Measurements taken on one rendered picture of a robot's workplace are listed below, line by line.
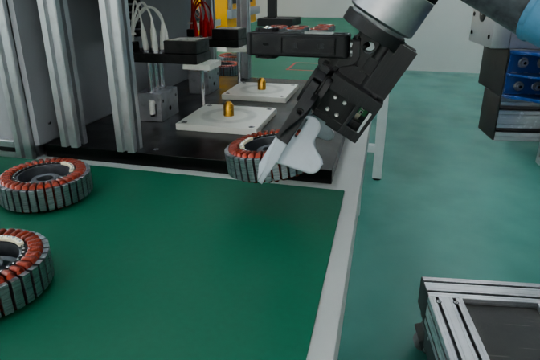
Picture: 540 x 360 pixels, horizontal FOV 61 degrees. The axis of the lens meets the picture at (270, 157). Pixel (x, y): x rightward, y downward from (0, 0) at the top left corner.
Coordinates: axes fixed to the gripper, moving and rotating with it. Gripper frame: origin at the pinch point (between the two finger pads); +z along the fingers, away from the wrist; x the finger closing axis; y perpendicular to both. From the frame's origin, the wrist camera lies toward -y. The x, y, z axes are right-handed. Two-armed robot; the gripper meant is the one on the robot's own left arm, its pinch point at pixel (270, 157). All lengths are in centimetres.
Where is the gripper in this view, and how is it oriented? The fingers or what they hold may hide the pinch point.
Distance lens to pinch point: 56.8
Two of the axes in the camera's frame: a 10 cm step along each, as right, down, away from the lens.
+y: 8.4, 5.5, -0.3
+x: 2.5, -3.4, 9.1
